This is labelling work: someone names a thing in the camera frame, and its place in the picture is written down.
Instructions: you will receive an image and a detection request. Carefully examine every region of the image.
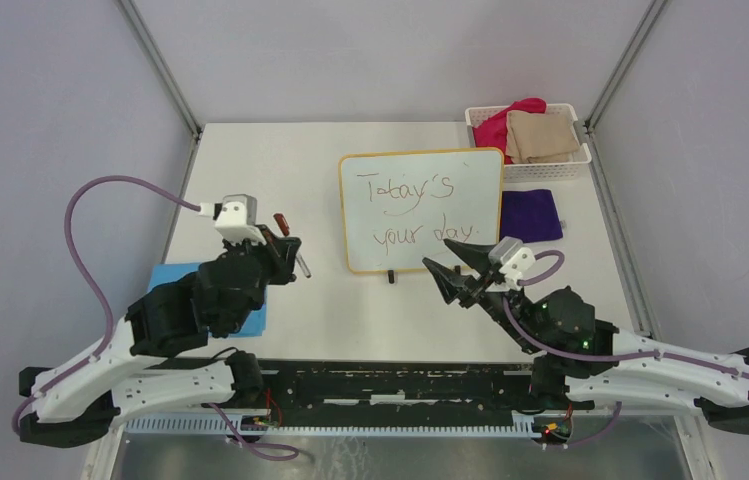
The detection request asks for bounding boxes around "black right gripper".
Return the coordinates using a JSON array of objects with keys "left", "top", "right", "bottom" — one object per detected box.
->
[{"left": 419, "top": 238, "right": 542, "bottom": 354}]

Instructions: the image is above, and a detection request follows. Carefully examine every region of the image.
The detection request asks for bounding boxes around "red capped whiteboard marker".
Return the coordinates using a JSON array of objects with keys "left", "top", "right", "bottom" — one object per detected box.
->
[{"left": 273, "top": 213, "right": 312, "bottom": 278}]

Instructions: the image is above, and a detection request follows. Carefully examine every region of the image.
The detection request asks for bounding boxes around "yellow framed whiteboard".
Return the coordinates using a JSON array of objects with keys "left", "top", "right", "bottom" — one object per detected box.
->
[{"left": 338, "top": 148, "right": 505, "bottom": 274}]

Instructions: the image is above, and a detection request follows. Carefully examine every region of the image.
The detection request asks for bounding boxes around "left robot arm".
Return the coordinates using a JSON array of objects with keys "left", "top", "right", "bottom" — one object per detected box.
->
[{"left": 13, "top": 225, "right": 301, "bottom": 448}]

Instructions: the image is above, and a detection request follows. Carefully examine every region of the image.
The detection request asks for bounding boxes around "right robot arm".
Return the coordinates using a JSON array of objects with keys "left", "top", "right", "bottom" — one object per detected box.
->
[{"left": 422, "top": 237, "right": 749, "bottom": 436}]

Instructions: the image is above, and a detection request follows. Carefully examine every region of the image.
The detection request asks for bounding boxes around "blue patterned cloth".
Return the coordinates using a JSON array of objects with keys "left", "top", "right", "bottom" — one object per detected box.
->
[{"left": 147, "top": 262, "right": 267, "bottom": 338}]

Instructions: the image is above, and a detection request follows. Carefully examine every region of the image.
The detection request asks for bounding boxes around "purple cloth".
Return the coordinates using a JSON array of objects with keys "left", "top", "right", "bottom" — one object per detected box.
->
[{"left": 500, "top": 189, "right": 563, "bottom": 244}]

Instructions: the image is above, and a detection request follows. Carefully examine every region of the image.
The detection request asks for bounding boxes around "red cloth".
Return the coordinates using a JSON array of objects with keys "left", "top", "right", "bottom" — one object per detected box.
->
[{"left": 473, "top": 97, "right": 547, "bottom": 165}]

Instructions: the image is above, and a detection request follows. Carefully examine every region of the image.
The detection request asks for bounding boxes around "beige cloth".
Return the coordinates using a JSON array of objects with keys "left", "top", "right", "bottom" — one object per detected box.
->
[{"left": 505, "top": 110, "right": 580, "bottom": 164}]

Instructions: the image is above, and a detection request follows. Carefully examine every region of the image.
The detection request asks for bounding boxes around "white perforated basket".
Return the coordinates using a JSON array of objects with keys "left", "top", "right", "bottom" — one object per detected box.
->
[{"left": 464, "top": 103, "right": 593, "bottom": 183}]

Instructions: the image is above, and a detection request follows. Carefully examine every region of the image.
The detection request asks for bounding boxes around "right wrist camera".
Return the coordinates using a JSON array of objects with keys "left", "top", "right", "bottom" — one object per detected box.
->
[{"left": 488, "top": 237, "right": 536, "bottom": 291}]

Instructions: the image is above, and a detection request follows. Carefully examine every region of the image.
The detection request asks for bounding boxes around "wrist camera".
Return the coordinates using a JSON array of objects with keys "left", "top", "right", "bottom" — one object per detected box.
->
[
  {"left": 488, "top": 237, "right": 536, "bottom": 291},
  {"left": 198, "top": 194, "right": 266, "bottom": 246}
]

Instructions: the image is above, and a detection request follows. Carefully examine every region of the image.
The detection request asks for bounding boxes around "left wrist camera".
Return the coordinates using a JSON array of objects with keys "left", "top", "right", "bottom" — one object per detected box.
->
[{"left": 198, "top": 194, "right": 266, "bottom": 246}]

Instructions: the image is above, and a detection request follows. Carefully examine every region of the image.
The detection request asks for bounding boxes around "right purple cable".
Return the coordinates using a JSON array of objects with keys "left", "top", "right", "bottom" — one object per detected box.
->
[{"left": 503, "top": 249, "right": 749, "bottom": 450}]

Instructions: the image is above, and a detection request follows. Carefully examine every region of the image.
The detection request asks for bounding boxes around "purple cable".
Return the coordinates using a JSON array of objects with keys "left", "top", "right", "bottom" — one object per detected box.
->
[
  {"left": 10, "top": 174, "right": 302, "bottom": 463},
  {"left": 503, "top": 249, "right": 749, "bottom": 450}
]

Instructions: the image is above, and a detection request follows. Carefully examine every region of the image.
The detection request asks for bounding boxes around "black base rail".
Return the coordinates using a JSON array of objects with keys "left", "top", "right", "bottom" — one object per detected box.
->
[{"left": 195, "top": 358, "right": 595, "bottom": 429}]

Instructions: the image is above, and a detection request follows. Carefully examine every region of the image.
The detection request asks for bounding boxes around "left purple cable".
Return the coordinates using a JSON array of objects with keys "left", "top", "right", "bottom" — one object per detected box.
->
[{"left": 10, "top": 174, "right": 302, "bottom": 463}]

